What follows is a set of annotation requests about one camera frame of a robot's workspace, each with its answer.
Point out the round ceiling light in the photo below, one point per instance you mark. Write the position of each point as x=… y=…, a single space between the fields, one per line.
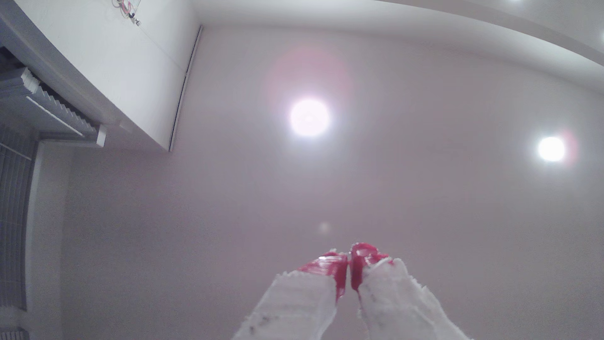
x=309 y=117
x=551 y=149

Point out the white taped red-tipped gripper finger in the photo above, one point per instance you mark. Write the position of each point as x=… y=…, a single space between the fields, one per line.
x=401 y=302
x=297 y=302

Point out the window blinds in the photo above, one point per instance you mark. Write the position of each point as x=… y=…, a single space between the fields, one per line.
x=61 y=111

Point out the grey slatted window blind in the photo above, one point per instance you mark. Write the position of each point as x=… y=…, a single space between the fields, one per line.
x=14 y=226

